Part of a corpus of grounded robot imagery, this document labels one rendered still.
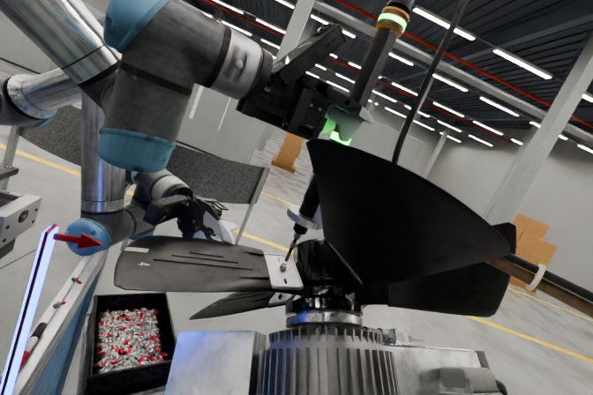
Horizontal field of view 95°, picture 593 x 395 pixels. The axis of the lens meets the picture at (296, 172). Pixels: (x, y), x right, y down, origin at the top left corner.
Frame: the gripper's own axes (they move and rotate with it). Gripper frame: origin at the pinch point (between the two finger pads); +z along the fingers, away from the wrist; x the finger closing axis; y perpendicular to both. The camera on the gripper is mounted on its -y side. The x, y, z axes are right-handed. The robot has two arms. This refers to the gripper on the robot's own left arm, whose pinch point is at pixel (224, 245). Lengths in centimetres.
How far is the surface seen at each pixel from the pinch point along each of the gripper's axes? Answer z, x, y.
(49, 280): -138, 114, 43
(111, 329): -18.1, 33.6, -0.6
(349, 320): 25.3, -1.2, 5.4
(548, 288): 42.5, -21.0, 0.0
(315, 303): 19.8, -1.0, 3.0
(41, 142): -222, 55, 42
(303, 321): 19.6, 2.3, 2.1
